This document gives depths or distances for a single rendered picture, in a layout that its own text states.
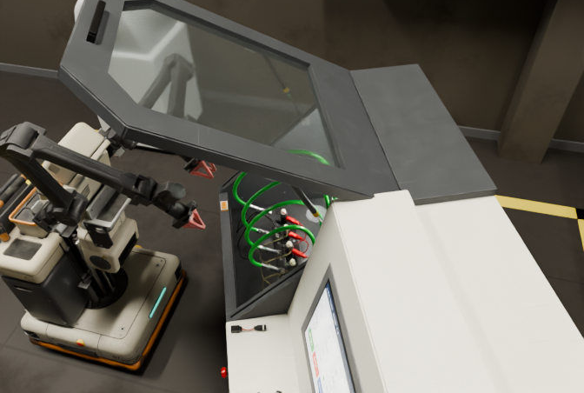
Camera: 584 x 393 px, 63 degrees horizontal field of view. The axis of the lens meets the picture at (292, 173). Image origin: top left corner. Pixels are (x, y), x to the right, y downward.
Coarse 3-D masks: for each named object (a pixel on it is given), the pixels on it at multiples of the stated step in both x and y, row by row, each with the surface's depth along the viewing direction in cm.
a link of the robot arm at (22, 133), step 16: (16, 128) 143; (32, 128) 144; (0, 144) 141; (16, 144) 139; (16, 160) 148; (32, 160) 152; (32, 176) 154; (48, 176) 159; (48, 192) 162; (64, 192) 166; (64, 208) 167; (64, 224) 174
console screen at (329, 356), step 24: (336, 288) 124; (312, 312) 141; (336, 312) 122; (312, 336) 140; (336, 336) 121; (312, 360) 139; (336, 360) 120; (312, 384) 138; (336, 384) 119; (360, 384) 106
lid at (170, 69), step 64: (128, 0) 142; (64, 64) 107; (128, 64) 122; (192, 64) 137; (256, 64) 157; (320, 64) 179; (128, 128) 103; (192, 128) 114; (256, 128) 130; (320, 128) 148; (320, 192) 127; (384, 192) 136
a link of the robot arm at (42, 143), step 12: (36, 132) 146; (36, 144) 142; (48, 144) 144; (12, 156) 141; (24, 156) 140; (36, 156) 144; (48, 156) 144; (60, 156) 144; (72, 156) 146; (84, 156) 149; (72, 168) 147; (84, 168) 147; (96, 168) 149; (108, 168) 150; (96, 180) 151; (108, 180) 150; (120, 180) 151; (132, 180) 153; (144, 180) 155; (120, 192) 154; (132, 192) 152; (144, 192) 153
